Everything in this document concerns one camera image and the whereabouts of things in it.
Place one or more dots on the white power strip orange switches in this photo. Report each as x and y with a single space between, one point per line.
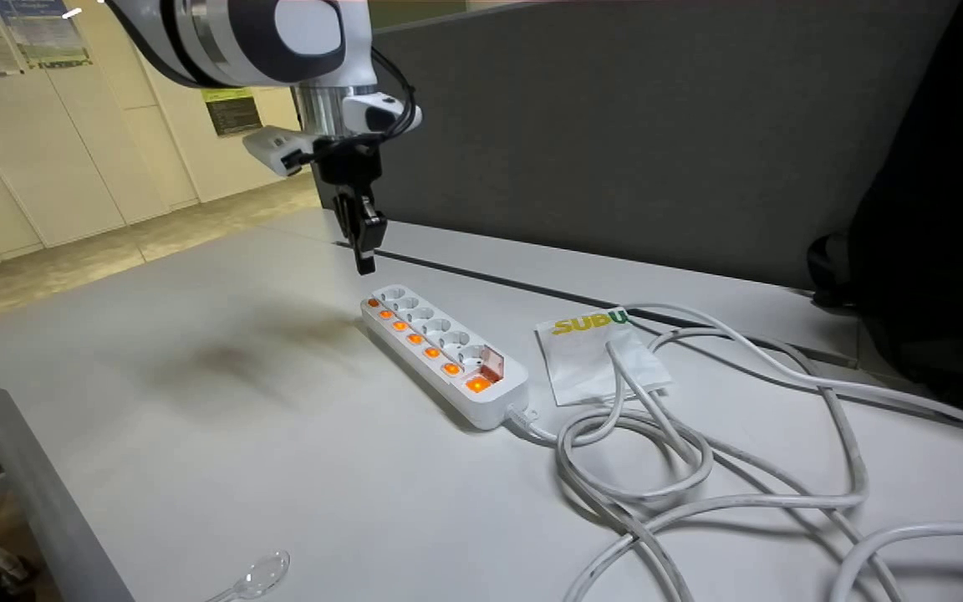
443 348

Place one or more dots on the clear plastic spoon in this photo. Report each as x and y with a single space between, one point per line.
252 581

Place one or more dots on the paper wall poster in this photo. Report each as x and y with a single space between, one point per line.
14 36

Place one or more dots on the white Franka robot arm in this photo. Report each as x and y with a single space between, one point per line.
249 44

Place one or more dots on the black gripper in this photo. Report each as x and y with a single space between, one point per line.
344 174

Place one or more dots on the white napkin packet green print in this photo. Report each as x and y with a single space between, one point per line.
593 354

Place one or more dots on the grey partition panel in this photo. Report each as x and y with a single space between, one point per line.
636 122

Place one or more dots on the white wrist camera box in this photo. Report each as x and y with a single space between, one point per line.
276 148

